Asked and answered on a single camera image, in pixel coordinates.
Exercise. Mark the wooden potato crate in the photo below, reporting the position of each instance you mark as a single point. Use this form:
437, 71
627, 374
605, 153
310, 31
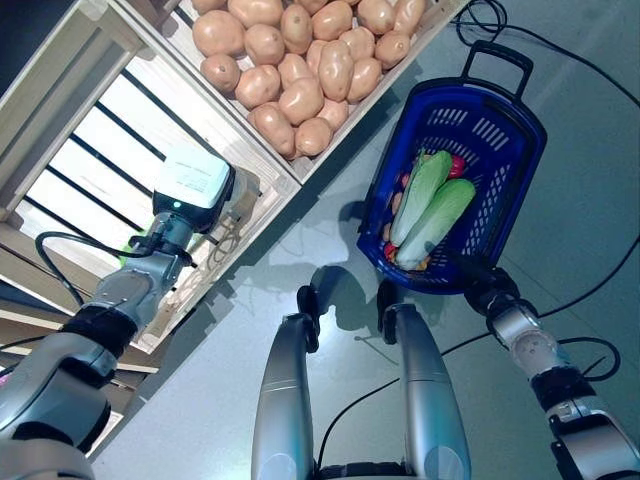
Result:
360, 125

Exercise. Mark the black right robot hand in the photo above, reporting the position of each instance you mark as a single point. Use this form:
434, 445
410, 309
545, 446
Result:
492, 290

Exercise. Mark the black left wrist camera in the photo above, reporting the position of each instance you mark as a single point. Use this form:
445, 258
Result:
145, 245

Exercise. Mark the black right robot foot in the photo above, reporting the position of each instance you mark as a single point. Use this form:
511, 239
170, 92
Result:
387, 300

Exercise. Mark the blue plastic shopping basket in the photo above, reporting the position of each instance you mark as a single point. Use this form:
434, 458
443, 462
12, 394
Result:
532, 150

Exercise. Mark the black left robot foot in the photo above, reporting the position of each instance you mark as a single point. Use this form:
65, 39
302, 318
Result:
306, 300

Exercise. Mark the red bell pepper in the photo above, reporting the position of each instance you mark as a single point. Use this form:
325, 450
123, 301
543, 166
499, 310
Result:
456, 166

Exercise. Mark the light slatted wooden crate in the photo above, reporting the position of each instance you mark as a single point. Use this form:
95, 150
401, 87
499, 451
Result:
150, 120

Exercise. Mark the tan potato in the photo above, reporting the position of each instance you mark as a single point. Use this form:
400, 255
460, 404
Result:
330, 20
257, 86
296, 27
336, 70
220, 70
357, 42
209, 4
310, 3
295, 70
255, 10
407, 12
364, 79
274, 127
312, 136
264, 44
301, 100
375, 15
315, 52
334, 114
218, 32
392, 49

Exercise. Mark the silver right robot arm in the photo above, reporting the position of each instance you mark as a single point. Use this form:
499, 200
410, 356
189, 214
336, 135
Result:
530, 345

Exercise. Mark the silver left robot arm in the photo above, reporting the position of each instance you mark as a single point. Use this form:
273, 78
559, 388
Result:
125, 290

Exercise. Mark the black robot foot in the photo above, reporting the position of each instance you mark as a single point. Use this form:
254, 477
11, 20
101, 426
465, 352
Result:
306, 300
387, 300

